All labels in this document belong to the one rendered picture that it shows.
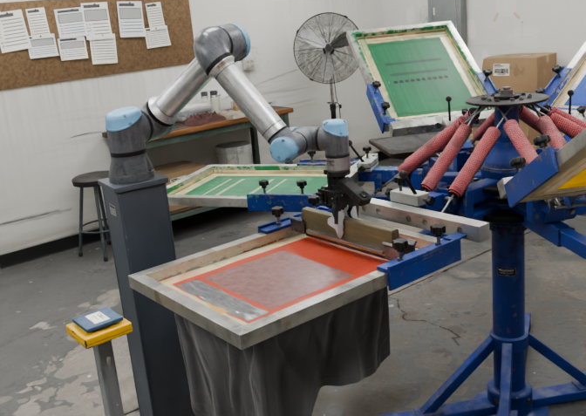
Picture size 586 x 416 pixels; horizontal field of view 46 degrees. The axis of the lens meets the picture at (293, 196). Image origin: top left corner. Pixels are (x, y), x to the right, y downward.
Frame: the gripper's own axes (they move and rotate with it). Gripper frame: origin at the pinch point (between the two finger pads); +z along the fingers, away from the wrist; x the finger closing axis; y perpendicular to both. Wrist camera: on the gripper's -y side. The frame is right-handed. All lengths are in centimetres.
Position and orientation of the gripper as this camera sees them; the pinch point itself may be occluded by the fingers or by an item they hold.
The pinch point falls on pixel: (347, 233)
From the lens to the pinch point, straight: 218.1
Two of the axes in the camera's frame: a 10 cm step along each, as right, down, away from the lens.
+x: -7.8, 2.3, -5.9
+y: -6.2, -1.5, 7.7
